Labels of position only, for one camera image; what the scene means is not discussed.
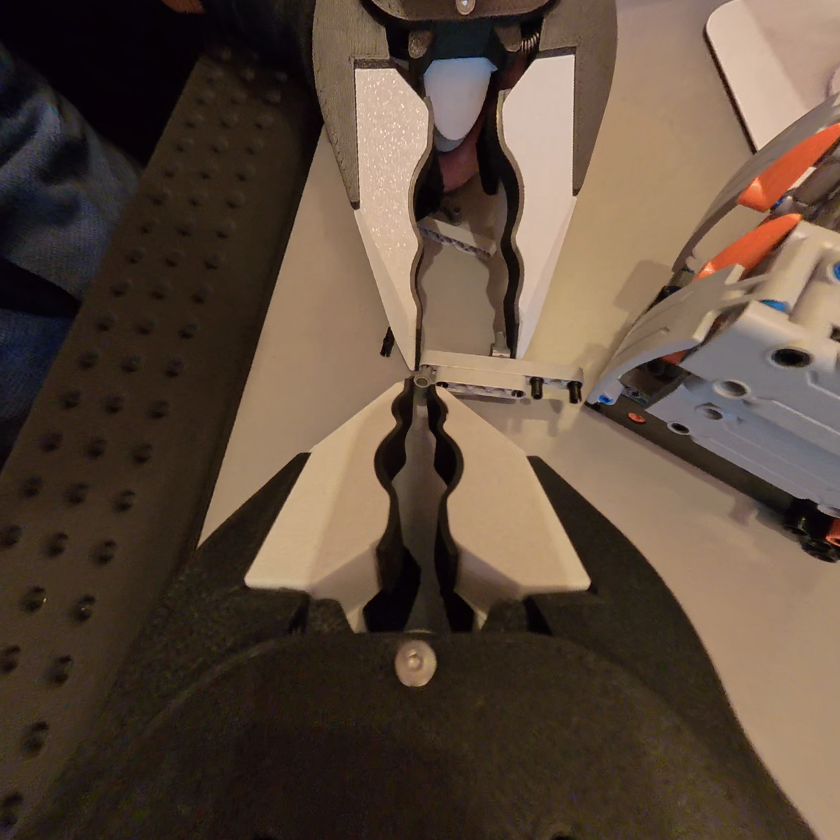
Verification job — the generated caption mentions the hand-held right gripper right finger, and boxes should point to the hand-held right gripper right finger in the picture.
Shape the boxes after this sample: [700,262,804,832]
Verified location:
[425,387,592,634]

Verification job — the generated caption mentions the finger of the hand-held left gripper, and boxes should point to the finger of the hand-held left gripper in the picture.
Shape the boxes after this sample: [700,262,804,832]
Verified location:
[495,47,578,361]
[353,58,439,374]

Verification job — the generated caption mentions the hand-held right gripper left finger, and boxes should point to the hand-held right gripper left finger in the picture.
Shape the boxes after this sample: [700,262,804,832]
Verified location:
[244,381,427,634]

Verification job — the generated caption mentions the light grey toy beam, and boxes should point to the light grey toy beam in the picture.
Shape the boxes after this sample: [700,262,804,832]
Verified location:
[420,223,500,258]
[416,349,585,403]

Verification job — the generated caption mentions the person's left hand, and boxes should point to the person's left hand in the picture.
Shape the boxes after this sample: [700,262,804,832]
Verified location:
[438,141,490,198]

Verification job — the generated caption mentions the person's black jacket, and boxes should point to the person's black jacket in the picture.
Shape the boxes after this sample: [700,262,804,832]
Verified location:
[0,0,322,172]

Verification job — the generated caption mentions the black perforated panel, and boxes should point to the black perforated panel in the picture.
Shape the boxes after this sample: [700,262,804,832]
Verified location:
[0,46,329,840]

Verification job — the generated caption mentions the white rounded board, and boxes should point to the white rounded board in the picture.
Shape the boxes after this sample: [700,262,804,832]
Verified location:
[705,0,840,155]

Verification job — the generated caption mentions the grey orange toy brick vehicle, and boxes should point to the grey orange toy brick vehicle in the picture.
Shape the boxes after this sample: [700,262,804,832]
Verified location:
[586,92,840,562]

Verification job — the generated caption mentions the person's blue jeans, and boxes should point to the person's blue jeans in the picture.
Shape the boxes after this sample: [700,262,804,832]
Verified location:
[0,39,142,460]

